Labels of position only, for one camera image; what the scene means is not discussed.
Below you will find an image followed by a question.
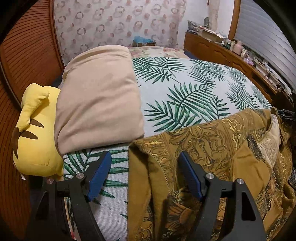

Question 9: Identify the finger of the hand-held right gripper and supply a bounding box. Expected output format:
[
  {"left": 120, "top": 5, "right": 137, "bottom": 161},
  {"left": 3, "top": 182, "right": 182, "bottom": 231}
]
[{"left": 276, "top": 108, "right": 296, "bottom": 124}]

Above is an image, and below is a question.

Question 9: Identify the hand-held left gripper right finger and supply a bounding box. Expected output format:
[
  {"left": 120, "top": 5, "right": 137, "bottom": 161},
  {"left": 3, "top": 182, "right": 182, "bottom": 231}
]
[{"left": 178, "top": 152, "right": 266, "bottom": 241}]

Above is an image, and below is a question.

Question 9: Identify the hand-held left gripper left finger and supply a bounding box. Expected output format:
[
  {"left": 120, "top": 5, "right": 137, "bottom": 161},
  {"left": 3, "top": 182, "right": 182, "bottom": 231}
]
[{"left": 28, "top": 151, "right": 112, "bottom": 241}]

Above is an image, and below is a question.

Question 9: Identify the golden brown patterned blanket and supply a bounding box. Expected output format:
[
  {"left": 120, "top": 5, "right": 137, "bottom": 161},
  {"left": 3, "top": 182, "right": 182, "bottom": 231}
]
[{"left": 127, "top": 108, "right": 293, "bottom": 241}]

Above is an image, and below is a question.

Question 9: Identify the yellow plush toy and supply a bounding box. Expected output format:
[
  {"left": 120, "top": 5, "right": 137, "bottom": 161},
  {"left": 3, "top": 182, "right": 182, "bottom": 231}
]
[{"left": 11, "top": 83, "right": 64, "bottom": 181}]

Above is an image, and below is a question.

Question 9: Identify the beige pillow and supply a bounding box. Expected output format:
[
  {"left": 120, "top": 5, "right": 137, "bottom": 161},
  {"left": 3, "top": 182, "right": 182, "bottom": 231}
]
[{"left": 54, "top": 45, "right": 146, "bottom": 155}]

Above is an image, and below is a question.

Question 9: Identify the pink thermos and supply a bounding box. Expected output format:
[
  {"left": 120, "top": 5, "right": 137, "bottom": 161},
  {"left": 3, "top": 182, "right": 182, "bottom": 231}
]
[{"left": 232, "top": 40, "right": 243, "bottom": 56}]

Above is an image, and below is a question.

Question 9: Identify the leaf print bed sheet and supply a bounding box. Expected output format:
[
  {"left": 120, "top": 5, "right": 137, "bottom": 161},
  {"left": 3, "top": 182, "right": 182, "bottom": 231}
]
[{"left": 62, "top": 57, "right": 273, "bottom": 241}]

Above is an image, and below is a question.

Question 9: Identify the grey window blind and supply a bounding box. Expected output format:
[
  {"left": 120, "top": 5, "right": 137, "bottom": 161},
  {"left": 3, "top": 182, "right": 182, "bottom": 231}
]
[{"left": 233, "top": 0, "right": 296, "bottom": 86}]

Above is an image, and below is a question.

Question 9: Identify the wooden louvered wardrobe door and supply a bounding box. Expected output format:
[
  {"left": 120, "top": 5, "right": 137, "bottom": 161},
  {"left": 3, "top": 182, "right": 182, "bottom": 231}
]
[
  {"left": 0, "top": 0, "right": 65, "bottom": 109},
  {"left": 0, "top": 67, "right": 31, "bottom": 239}
]

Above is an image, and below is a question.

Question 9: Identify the wooden cabinet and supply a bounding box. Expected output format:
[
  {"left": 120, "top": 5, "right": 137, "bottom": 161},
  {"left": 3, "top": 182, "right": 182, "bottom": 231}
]
[{"left": 184, "top": 31, "right": 294, "bottom": 109}]

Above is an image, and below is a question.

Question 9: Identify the open cardboard box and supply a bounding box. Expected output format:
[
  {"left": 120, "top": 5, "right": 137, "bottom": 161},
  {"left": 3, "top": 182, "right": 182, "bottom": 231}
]
[{"left": 200, "top": 28, "right": 226, "bottom": 43}]

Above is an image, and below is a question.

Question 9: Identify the tied beige curtain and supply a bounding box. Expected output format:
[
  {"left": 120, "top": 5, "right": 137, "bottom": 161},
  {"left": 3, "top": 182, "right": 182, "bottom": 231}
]
[{"left": 208, "top": 0, "right": 220, "bottom": 29}]

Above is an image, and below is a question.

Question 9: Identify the floral quilt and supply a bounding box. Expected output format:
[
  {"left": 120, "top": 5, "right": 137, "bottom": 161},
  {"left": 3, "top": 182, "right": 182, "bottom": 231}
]
[{"left": 128, "top": 46, "right": 192, "bottom": 59}]

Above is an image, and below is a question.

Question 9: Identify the small cardboard box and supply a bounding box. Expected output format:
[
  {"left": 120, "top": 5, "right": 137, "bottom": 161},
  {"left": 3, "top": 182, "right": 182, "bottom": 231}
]
[{"left": 133, "top": 40, "right": 155, "bottom": 47}]

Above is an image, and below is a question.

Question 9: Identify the circle pattern curtain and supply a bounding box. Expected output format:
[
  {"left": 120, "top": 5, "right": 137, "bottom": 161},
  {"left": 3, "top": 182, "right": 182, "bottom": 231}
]
[{"left": 53, "top": 0, "right": 187, "bottom": 65}]

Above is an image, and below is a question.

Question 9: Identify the wooden window frame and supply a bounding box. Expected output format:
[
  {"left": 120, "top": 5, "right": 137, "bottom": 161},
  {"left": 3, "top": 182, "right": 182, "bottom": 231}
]
[{"left": 228, "top": 0, "right": 242, "bottom": 41}]

